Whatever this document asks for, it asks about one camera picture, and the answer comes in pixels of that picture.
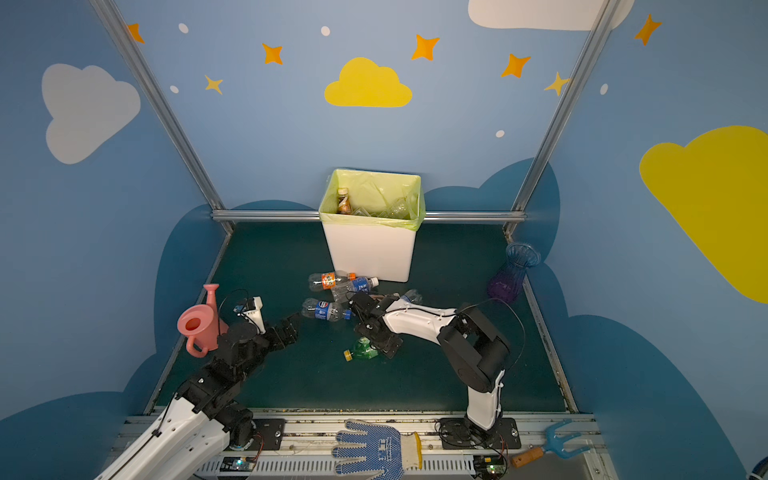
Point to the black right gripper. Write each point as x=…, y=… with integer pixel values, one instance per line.
x=372, y=324

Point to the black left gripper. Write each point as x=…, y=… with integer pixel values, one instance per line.
x=274, y=334

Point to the clear bottle blue water label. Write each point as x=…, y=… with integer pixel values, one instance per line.
x=343, y=292

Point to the green bottle white cap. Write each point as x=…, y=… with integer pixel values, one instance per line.
x=362, y=349

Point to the small bottle blue label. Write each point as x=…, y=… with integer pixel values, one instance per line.
x=412, y=296

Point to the clear bottle orange label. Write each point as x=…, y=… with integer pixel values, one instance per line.
x=326, y=281

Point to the pepsi label clear bottle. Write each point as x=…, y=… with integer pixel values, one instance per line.
x=323, y=310

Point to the brown tea bottle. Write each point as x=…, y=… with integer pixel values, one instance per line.
x=343, y=202

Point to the large clear bottle white cap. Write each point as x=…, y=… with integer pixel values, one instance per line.
x=401, y=208

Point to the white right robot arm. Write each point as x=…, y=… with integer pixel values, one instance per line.
x=475, y=348

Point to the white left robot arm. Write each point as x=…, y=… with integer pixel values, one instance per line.
x=203, y=418

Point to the white plastic bin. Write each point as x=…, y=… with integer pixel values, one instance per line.
x=371, y=250

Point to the green bin liner bag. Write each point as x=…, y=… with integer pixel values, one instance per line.
x=369, y=194

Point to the pink watering can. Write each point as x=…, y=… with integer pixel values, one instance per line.
x=202, y=325

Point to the green circuit board left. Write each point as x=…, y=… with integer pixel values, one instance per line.
x=241, y=465

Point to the green circuit board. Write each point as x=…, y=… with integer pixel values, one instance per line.
x=489, y=467
x=241, y=465

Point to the purple glass vase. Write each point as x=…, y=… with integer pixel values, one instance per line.
x=507, y=283

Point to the blue dotted work glove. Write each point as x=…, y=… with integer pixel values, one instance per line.
x=377, y=450

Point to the green circuit board right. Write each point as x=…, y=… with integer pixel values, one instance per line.
x=489, y=467

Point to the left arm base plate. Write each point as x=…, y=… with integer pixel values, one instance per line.
x=265, y=434

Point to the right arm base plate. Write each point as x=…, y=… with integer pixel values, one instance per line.
x=462, y=434

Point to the aluminium frame post right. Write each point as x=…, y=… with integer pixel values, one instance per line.
x=583, y=68

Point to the aluminium frame post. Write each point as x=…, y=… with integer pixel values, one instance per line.
x=583, y=68
x=113, y=22

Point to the blue hand rake wooden handle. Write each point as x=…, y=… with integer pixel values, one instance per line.
x=553, y=444

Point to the aluminium frame post left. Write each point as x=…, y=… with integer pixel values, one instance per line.
x=113, y=22

